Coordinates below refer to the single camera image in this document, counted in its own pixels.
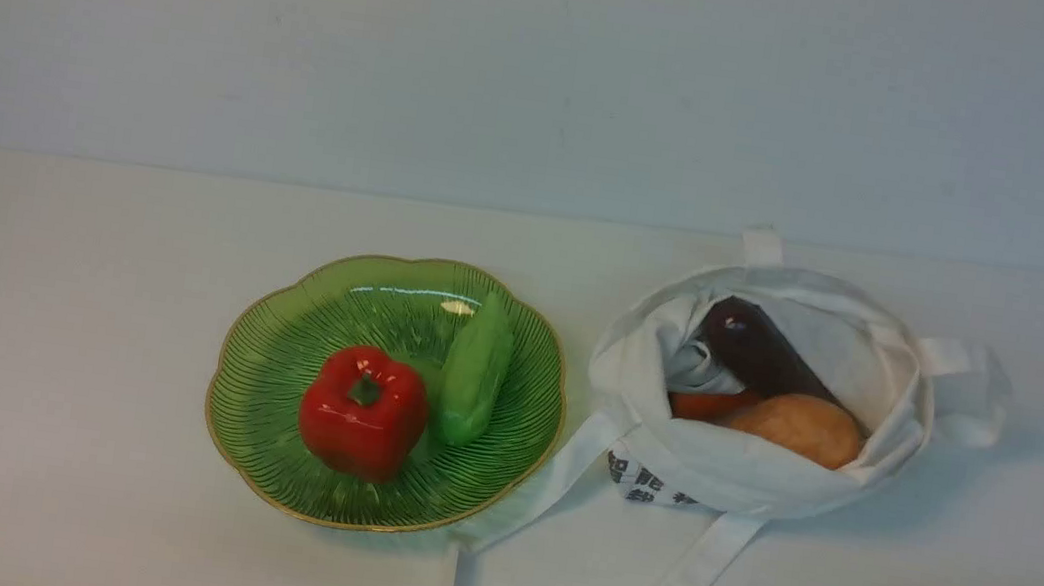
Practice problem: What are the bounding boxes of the white cloth bag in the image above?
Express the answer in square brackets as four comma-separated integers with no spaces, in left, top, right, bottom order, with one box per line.
[443,228,1012,586]

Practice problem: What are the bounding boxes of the green cucumber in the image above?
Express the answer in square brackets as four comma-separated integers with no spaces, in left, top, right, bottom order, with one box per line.
[435,294,516,447]

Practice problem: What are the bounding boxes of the green glass plate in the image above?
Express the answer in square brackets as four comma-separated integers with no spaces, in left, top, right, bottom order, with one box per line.
[204,255,567,534]

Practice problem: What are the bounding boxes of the red bell pepper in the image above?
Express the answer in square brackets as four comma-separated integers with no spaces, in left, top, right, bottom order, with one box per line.
[296,345,430,484]

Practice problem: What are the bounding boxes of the orange carrot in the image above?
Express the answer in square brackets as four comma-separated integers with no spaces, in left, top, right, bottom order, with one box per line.
[667,390,763,424]

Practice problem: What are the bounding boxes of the dark purple eggplant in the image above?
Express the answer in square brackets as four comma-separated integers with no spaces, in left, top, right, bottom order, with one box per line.
[699,297,843,405]

